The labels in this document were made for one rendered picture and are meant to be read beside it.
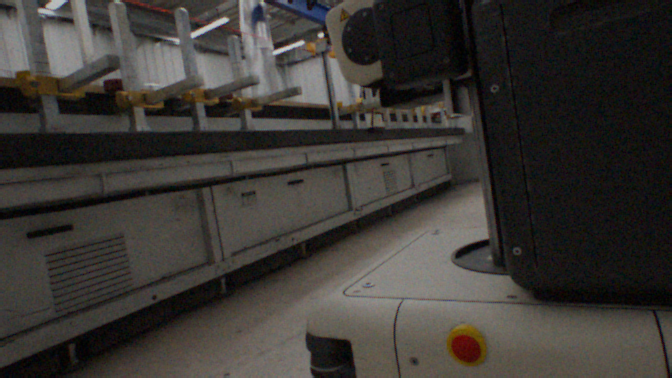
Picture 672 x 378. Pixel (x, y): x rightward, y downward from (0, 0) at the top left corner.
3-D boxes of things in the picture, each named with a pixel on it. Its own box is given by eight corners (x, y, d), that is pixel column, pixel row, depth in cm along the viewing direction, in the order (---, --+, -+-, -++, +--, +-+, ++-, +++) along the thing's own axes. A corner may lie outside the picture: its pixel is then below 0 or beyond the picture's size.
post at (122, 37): (151, 151, 127) (124, 1, 124) (141, 152, 124) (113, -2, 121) (144, 153, 129) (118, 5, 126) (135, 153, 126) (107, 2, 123)
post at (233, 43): (256, 147, 169) (238, 35, 167) (251, 148, 166) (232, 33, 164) (250, 148, 171) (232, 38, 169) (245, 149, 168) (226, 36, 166)
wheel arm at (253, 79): (260, 86, 137) (258, 73, 137) (254, 85, 134) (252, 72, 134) (181, 112, 160) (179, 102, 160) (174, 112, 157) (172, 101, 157)
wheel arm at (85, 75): (122, 71, 95) (119, 54, 95) (108, 70, 92) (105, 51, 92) (42, 110, 118) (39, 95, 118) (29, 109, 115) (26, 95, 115)
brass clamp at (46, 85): (86, 96, 110) (83, 78, 110) (30, 92, 99) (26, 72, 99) (76, 101, 114) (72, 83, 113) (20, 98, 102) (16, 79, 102)
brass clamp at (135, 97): (165, 107, 132) (162, 92, 131) (127, 105, 120) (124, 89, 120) (154, 111, 135) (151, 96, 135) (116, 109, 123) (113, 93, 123)
